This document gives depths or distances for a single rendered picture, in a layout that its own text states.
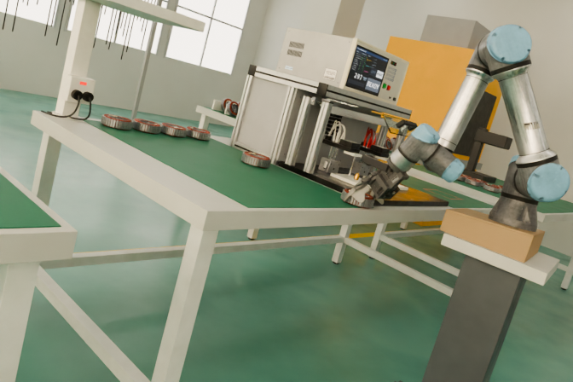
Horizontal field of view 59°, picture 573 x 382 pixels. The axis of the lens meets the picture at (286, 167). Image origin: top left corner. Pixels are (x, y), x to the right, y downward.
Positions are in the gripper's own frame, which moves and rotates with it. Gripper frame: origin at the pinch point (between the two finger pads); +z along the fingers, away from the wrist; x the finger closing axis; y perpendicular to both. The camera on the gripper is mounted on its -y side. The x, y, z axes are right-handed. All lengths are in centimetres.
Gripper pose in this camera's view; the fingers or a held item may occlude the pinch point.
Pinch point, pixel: (355, 199)
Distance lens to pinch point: 175.2
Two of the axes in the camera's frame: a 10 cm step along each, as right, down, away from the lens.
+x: 7.2, 0.9, 6.9
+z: -5.5, 6.8, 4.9
